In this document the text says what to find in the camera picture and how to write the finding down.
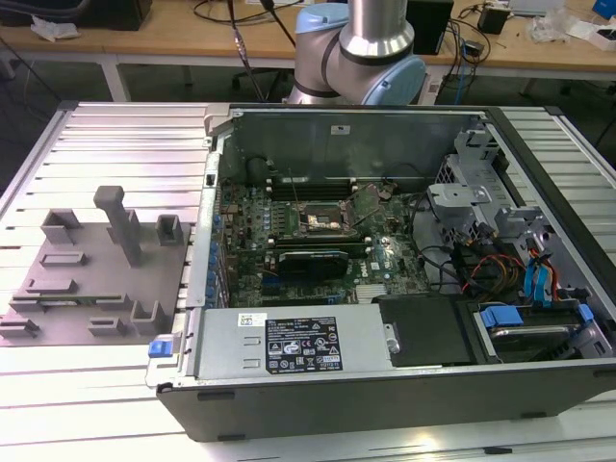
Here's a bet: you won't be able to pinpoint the thin wire locking lever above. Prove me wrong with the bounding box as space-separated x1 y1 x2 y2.
352 201 384 230
287 166 304 211

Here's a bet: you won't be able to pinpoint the metal socket cover frame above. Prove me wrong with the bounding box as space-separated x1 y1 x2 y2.
346 184 385 228

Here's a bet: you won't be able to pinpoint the CPU socket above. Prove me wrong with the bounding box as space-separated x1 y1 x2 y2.
296 199 360 238

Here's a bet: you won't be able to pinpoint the black graphics card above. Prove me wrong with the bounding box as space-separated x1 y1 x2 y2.
273 246 351 281

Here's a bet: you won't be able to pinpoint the black RAM slot white latches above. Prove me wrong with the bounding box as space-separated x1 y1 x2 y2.
267 186 358 195
266 174 358 184

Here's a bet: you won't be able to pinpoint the small silver heatsink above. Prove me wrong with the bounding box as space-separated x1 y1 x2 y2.
354 282 387 303

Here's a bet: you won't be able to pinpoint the green motherboard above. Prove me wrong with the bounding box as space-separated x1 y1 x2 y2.
214 170 434 307

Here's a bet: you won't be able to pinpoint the silver power supply unit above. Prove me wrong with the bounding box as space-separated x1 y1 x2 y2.
192 305 403 384

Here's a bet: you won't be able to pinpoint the silver metal drive cage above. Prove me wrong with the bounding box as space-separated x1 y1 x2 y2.
425 127 562 251

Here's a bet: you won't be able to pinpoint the grey plastic parts rack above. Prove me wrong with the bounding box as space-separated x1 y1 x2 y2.
0 185 192 347

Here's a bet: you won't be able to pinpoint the open black PC case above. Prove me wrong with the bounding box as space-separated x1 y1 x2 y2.
146 103 616 442

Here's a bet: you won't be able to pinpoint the blue case latch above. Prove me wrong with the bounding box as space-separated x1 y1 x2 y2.
148 338 175 360

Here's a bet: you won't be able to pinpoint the hard disk in blue carrier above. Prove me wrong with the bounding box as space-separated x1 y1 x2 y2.
474 301 598 365

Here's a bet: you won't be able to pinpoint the green RAM stick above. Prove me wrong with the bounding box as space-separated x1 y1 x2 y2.
36 295 100 307

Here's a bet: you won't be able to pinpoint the wooden desk white legs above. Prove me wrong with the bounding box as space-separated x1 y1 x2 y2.
0 0 616 105

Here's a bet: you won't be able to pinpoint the small black box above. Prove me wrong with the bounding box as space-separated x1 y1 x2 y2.
477 5 512 36

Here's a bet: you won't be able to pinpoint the large black box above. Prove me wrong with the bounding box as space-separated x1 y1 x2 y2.
0 0 154 31

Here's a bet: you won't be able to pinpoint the clear plastic bag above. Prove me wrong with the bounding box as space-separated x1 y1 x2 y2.
526 7 578 43

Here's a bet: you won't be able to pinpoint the crumpled white paper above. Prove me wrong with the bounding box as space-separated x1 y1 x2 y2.
29 12 81 40

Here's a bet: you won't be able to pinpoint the white cardboard box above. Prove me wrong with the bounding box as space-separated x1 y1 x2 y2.
566 18 616 52

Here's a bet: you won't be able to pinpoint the red yellow black wire bundle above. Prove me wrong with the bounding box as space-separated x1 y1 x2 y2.
459 252 528 297

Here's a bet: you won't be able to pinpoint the blue flat data wire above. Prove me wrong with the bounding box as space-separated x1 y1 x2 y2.
523 257 543 304
538 262 557 309

